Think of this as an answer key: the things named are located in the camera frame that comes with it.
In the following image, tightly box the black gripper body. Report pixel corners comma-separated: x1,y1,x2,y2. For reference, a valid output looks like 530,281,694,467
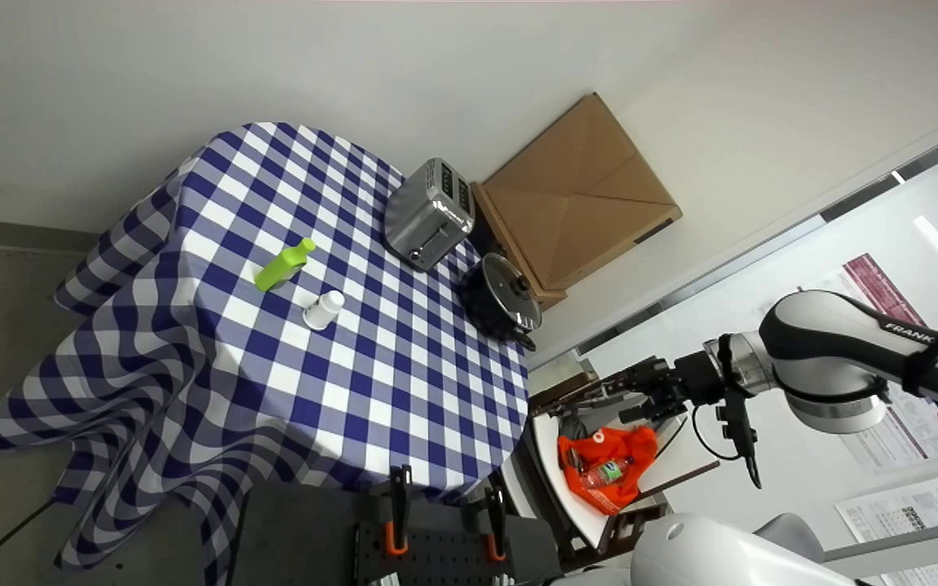
645,348,722,420

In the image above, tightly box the silver metal toaster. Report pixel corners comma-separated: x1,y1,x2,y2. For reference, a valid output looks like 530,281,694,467
382,156,480,274

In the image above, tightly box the glass pot lid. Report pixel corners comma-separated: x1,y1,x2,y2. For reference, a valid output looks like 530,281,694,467
480,249,546,336

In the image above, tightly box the black cooking pot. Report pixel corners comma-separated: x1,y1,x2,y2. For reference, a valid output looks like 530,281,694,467
453,249,546,350

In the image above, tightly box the brown cardboard box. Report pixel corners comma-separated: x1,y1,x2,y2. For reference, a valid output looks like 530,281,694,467
468,92,683,308

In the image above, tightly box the pink paper sheet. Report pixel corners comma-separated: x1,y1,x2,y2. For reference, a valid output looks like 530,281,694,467
838,249,928,329

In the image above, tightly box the white paper sheet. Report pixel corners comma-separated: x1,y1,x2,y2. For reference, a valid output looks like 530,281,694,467
831,466,938,548

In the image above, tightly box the small white bottle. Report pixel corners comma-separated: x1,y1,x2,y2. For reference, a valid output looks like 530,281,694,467
298,285,347,333

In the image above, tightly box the blue white checkered tablecloth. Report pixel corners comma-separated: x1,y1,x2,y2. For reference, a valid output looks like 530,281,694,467
0,118,538,574

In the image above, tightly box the green plastic bottle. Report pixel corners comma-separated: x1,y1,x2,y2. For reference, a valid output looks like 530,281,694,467
251,238,319,294

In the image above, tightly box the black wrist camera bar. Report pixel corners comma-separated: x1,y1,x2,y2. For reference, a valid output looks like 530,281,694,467
713,333,764,490

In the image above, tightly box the black clamp orange handle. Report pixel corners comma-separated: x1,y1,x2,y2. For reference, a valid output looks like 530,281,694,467
382,466,416,564
480,480,513,565

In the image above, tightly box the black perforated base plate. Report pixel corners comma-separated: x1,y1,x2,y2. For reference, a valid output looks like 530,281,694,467
347,518,561,586

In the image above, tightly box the thin black floor cable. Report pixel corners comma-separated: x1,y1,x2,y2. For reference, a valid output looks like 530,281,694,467
0,499,60,586

